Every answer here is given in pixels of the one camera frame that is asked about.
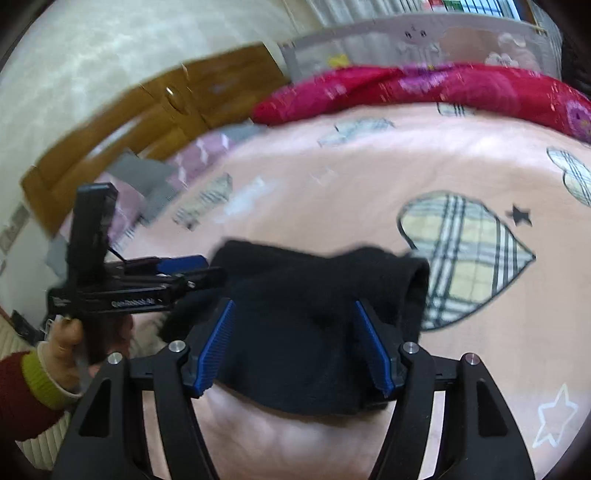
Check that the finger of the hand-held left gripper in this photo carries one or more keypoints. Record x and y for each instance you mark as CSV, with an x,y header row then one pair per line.
x,y
184,264
207,277

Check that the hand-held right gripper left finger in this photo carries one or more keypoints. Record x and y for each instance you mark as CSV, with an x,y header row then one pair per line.
x,y
214,350

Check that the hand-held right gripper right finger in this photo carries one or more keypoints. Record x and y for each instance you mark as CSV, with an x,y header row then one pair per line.
x,y
374,350

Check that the black pants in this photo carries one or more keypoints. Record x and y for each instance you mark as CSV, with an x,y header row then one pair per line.
x,y
300,323

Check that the person's left hand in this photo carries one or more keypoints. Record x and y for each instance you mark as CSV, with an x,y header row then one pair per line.
x,y
67,350

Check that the purple and grey pillow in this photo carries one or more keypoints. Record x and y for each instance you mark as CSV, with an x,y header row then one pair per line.
x,y
138,173
207,147

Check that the wooden headboard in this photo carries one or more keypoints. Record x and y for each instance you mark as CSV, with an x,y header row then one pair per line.
x,y
138,120

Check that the pink bed sheet plaid hearts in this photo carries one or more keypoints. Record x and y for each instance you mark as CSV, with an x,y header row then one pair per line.
x,y
323,194

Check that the yellow toy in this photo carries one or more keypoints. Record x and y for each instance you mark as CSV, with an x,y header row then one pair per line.
x,y
338,61

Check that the red floral quilt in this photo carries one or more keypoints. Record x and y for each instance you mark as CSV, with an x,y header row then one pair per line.
x,y
415,87

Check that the patterned white curtain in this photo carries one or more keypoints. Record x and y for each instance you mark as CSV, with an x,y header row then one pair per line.
x,y
369,14

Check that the boxes on windowsill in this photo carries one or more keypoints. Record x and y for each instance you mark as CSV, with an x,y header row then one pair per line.
x,y
445,5

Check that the window with grille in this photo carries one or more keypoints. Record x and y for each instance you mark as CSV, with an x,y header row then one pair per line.
x,y
489,7

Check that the grey bed guard rail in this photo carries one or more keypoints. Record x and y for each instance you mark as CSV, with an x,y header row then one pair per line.
x,y
369,44

